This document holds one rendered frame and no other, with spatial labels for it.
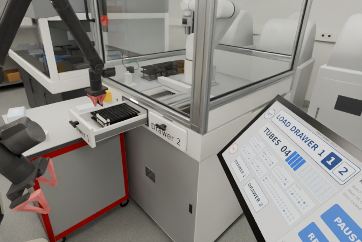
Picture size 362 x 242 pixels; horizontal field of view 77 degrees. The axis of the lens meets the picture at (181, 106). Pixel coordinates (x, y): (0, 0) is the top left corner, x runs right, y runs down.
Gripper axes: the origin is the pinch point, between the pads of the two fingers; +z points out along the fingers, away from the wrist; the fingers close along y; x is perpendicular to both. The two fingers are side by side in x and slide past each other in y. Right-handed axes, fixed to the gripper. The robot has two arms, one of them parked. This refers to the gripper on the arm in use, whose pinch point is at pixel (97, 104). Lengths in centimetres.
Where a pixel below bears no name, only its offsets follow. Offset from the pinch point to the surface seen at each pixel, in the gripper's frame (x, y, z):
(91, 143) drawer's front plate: -13.9, -13.9, 10.7
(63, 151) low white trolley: 10.4, -18.0, 28.4
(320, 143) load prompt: -99, -1, -31
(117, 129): -14.4, 0.8, 9.4
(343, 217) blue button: -107, -16, -26
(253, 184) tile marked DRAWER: -89, -9, -14
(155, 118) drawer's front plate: -27.0, 16.4, 4.0
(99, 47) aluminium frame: 38, 29, -17
